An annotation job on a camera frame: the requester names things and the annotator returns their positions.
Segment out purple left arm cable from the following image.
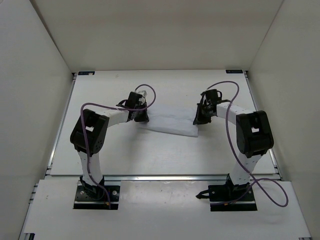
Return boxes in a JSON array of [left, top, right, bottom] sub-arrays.
[[80, 83, 157, 205]]

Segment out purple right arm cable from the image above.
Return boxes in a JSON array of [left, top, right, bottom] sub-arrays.
[[206, 80, 289, 208]]

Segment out dark corner label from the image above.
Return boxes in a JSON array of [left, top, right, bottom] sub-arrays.
[[225, 69, 243, 74], [77, 71, 95, 76]]

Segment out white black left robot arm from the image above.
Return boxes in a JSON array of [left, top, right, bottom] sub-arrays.
[[70, 90, 149, 205]]

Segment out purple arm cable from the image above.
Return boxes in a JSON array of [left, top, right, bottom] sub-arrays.
[[80, 83, 157, 205], [206, 80, 289, 208]]

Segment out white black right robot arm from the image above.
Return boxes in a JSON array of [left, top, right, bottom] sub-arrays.
[[193, 89, 274, 200]]

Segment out aluminium table edge rail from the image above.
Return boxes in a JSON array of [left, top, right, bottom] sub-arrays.
[[44, 173, 281, 182]]

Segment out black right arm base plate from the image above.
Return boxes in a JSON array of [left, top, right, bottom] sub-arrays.
[[195, 174, 258, 212]]

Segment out dark right corner label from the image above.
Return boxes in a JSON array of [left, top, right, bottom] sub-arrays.
[[225, 69, 243, 74]]

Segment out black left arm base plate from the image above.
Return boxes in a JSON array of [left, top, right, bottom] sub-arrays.
[[73, 183, 121, 211]]

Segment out dark left corner label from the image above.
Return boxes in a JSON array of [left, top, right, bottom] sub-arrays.
[[77, 71, 95, 76]]

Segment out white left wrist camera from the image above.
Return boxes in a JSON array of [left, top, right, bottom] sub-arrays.
[[137, 90, 147, 105]]

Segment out white skirt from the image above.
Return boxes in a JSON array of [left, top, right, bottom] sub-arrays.
[[139, 104, 198, 138]]

